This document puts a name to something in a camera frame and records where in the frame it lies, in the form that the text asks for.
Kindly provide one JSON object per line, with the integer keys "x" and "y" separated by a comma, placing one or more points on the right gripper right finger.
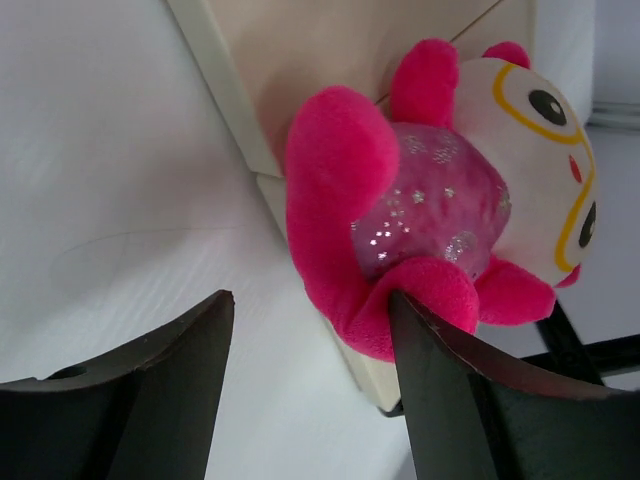
{"x": 475, "y": 412}

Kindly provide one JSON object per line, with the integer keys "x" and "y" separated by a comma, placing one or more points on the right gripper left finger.
{"x": 144, "y": 410}

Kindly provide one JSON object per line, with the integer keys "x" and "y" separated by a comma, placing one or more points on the beige three-tier shelf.
{"x": 262, "y": 60}

